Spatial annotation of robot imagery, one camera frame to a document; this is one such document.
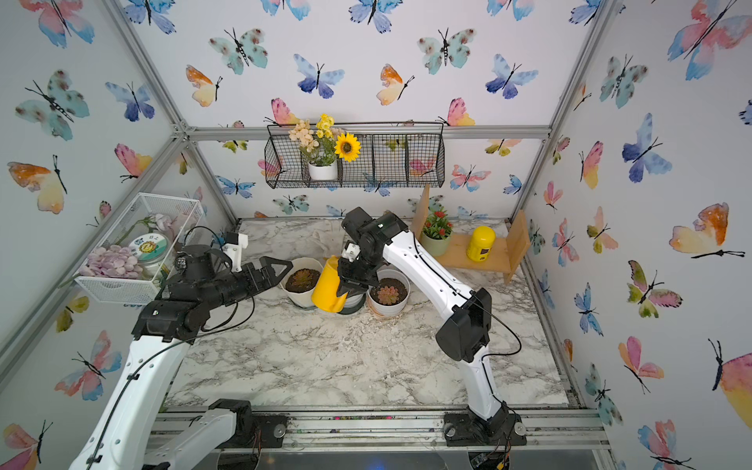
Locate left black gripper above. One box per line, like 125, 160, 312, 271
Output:
202, 257, 294, 311

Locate yellow plastic watering can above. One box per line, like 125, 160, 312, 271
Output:
311, 256, 347, 313

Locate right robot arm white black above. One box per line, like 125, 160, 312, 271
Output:
335, 208, 527, 447

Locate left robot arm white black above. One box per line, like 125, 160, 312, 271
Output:
71, 245, 293, 469

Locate white pot dark succulent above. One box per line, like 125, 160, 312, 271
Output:
280, 258, 323, 309

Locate white pot red succulent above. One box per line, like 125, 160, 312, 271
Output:
367, 268, 411, 319

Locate white pot green succulent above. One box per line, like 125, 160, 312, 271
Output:
340, 293, 366, 315

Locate green pot red flowers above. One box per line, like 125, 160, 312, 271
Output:
420, 209, 454, 258

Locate white pot artificial flowers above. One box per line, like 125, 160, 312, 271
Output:
288, 114, 362, 182

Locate yellow plastic jar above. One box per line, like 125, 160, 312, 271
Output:
466, 226, 497, 262

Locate round tin with label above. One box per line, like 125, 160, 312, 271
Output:
128, 232, 170, 264

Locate wooden shelf rack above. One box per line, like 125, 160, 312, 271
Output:
410, 185, 532, 284

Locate pink pebbles pile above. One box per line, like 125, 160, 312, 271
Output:
78, 245, 143, 280

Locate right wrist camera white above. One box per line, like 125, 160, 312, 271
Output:
342, 241, 360, 262

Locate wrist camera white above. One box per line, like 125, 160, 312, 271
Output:
342, 241, 360, 262
222, 232, 249, 272

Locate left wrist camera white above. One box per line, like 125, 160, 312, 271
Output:
222, 232, 249, 272

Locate black wire wall basket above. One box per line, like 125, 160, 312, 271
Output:
260, 121, 446, 191

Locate white wire mesh basket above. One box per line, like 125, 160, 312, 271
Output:
74, 193, 205, 306

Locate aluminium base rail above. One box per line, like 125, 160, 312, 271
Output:
146, 407, 612, 454

